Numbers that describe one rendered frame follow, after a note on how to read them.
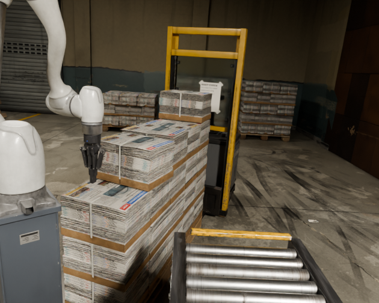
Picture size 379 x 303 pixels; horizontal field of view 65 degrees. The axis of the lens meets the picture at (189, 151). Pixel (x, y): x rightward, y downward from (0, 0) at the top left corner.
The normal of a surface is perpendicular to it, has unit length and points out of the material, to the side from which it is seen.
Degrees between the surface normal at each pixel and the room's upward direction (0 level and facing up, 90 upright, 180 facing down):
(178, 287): 0
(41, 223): 90
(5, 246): 90
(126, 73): 90
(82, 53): 90
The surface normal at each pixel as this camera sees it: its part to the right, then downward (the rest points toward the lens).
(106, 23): 0.01, 0.27
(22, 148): 0.66, 0.00
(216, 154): -0.33, 0.23
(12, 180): 0.29, 0.31
